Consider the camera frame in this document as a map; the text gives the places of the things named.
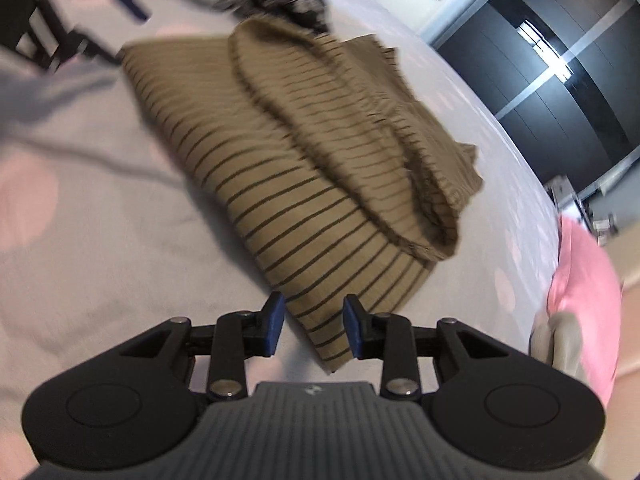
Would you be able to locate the pink pillow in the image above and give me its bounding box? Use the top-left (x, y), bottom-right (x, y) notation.
top-left (547, 216), bottom-right (622, 405)

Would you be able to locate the brown striped button shirt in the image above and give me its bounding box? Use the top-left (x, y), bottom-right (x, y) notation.
top-left (122, 16), bottom-right (483, 372)

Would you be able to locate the dark wardrobe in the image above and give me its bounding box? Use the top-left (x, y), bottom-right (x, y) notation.
top-left (437, 0), bottom-right (639, 193)

